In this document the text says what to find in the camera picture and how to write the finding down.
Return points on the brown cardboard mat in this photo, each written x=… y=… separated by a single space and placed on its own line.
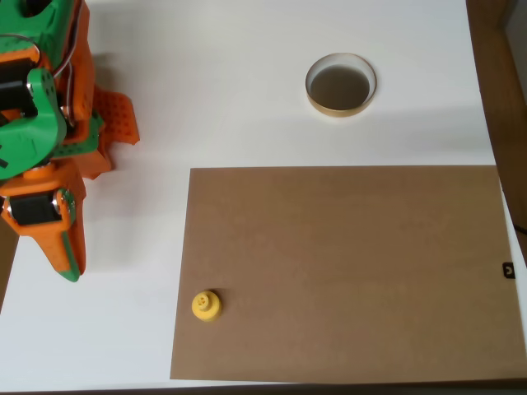
x=350 y=267

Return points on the orange gripper black servo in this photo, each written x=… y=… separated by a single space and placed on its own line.
x=34 y=211

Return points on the small black tag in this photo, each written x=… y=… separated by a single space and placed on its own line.
x=509 y=270

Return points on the round bowl with gold rim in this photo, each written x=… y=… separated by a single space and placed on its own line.
x=339 y=88

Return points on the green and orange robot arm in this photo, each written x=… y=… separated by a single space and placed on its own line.
x=29 y=140

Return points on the small yellow plastic piece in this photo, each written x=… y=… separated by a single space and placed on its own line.
x=206 y=307

